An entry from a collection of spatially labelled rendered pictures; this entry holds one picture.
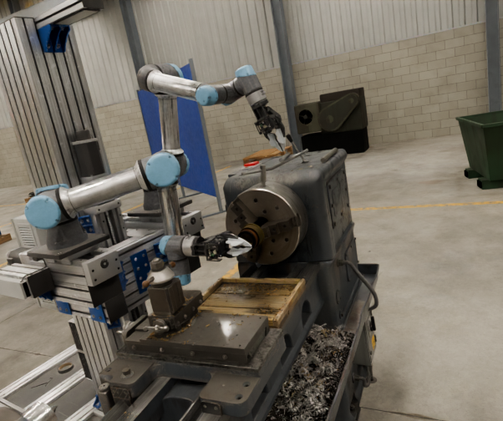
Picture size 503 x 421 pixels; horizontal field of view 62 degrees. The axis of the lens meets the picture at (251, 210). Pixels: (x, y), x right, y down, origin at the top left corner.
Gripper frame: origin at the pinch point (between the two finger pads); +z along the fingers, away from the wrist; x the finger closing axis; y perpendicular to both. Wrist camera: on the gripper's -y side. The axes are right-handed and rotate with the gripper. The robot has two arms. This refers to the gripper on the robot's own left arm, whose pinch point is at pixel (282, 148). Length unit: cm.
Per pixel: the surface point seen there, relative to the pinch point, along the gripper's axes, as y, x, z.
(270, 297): 39, -13, 45
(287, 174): 0.3, -2.8, 10.9
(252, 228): 30.1, -12.0, 21.5
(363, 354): -23, -17, 111
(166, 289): 76, -19, 21
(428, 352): -66, 2, 143
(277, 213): 18.7, -5.7, 21.5
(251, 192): 18.7, -11.8, 10.2
